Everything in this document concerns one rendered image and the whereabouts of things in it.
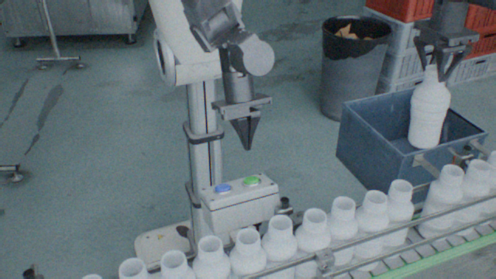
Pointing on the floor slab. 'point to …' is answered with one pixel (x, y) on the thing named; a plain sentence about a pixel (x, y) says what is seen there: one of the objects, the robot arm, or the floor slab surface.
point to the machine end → (71, 18)
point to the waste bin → (350, 61)
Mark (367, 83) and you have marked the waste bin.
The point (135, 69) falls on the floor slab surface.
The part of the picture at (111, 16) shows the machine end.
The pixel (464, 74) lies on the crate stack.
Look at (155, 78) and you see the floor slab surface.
